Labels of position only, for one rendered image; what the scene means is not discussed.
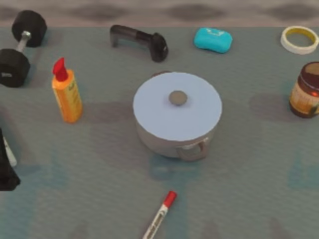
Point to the brown jar with label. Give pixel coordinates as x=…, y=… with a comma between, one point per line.
x=305, y=94

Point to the gray pot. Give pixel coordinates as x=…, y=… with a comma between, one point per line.
x=169, y=147

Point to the orange bottle with red cap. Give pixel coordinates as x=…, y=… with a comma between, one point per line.
x=68, y=99

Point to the black dumbbell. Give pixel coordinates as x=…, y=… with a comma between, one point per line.
x=15, y=63

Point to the red capped white marker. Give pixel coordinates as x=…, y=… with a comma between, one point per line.
x=160, y=216

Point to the black barcode scanner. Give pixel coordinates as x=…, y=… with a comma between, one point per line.
x=157, y=44

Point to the teal soap bar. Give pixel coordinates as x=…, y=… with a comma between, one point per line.
x=213, y=39

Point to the white and yellow tape roll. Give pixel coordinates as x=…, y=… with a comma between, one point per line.
x=286, y=41

